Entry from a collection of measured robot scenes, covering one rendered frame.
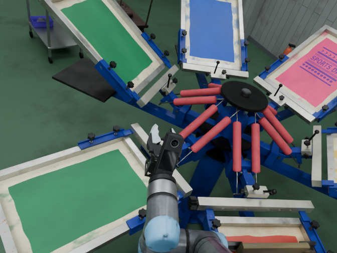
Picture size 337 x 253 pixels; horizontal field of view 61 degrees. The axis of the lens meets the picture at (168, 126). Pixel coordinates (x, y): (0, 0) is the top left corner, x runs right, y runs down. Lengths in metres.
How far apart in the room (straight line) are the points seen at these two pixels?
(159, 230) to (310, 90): 2.10
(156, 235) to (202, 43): 2.10
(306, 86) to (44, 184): 2.04
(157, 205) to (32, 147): 2.51
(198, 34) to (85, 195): 1.68
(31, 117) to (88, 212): 2.07
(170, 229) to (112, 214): 0.87
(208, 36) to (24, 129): 2.06
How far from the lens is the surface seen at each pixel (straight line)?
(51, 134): 3.19
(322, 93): 2.56
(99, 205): 1.51
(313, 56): 2.78
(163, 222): 0.64
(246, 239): 1.61
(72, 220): 1.47
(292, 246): 1.59
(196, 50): 2.50
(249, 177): 1.75
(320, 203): 3.55
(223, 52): 2.60
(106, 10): 2.26
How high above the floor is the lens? 2.24
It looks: 41 degrees down
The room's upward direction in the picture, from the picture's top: 16 degrees clockwise
